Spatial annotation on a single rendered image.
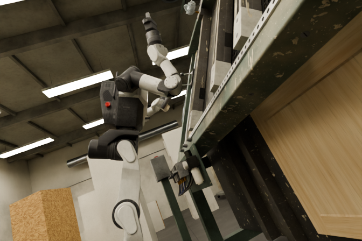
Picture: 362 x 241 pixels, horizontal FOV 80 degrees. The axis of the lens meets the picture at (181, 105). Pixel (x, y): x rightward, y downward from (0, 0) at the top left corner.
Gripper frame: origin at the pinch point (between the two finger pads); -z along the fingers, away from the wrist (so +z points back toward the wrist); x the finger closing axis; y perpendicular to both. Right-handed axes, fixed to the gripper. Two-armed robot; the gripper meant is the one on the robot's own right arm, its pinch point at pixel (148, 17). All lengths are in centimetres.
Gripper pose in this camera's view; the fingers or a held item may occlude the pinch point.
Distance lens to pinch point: 147.5
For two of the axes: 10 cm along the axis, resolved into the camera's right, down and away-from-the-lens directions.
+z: 2.6, 9.6, -1.2
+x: 3.1, 0.4, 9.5
